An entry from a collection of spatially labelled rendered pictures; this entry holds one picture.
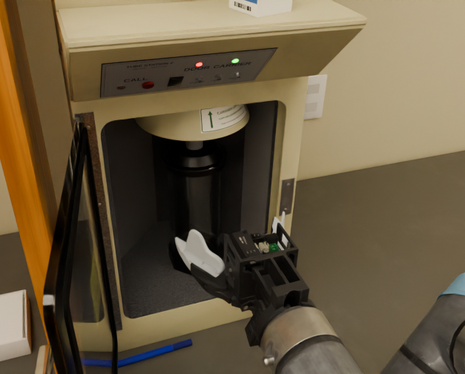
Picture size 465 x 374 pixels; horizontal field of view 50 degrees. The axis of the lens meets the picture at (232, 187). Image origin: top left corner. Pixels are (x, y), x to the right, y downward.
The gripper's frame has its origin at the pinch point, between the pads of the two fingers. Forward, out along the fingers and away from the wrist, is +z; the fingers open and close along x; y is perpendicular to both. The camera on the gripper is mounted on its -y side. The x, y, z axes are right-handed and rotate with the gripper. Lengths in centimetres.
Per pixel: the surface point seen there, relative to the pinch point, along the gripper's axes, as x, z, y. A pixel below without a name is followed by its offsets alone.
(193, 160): 0.4, 14.5, 3.5
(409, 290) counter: -40.7, 4.0, -27.8
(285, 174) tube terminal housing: -12.3, 7.5, 2.6
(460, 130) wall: -92, 51, -23
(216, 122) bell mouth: -1.7, 9.6, 12.2
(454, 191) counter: -74, 30, -28
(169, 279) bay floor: 5.5, 14.2, -20.0
